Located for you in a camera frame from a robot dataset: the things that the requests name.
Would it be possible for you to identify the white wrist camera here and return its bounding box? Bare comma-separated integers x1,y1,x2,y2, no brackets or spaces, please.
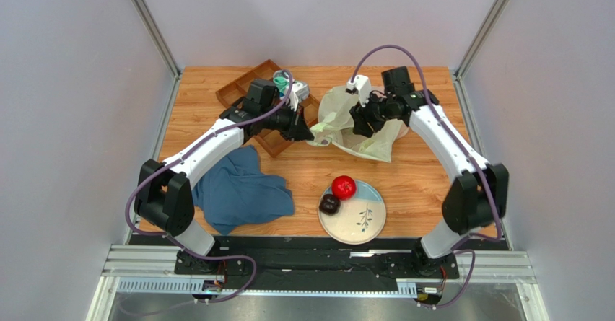
285,81,310,112
346,75,372,107

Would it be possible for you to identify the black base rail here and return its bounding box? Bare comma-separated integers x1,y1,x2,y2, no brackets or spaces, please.
129,234,510,307

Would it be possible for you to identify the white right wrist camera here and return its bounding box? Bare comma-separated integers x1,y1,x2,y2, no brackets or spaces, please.
346,75,372,107

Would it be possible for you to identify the red fake pomegranate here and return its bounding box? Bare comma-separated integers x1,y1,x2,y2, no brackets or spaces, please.
331,175,357,201

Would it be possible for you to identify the dark purple fake fruit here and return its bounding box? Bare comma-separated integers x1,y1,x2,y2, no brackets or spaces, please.
318,193,341,215

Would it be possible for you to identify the light green plastic bag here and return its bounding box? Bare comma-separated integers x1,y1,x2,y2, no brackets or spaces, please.
307,84,409,164

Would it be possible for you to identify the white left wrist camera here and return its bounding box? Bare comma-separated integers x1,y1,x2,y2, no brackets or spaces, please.
285,81,310,112

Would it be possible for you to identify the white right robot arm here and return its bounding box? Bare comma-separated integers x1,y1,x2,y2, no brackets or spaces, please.
346,66,510,260

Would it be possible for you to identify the brown wooden divided tray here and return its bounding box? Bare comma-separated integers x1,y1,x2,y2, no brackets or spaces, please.
216,59,320,157

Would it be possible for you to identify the beige and blue plate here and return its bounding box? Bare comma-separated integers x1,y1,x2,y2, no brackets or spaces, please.
318,180,387,245

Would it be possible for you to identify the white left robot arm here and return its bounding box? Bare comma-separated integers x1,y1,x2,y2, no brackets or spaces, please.
126,79,314,261

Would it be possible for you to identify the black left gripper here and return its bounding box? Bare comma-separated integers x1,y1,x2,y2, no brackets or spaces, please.
260,101,314,143

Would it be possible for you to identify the teal rolled sock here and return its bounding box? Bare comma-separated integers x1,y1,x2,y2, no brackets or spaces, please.
272,70,289,97

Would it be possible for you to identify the blue crumpled cloth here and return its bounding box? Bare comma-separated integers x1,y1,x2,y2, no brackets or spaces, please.
192,146,295,235

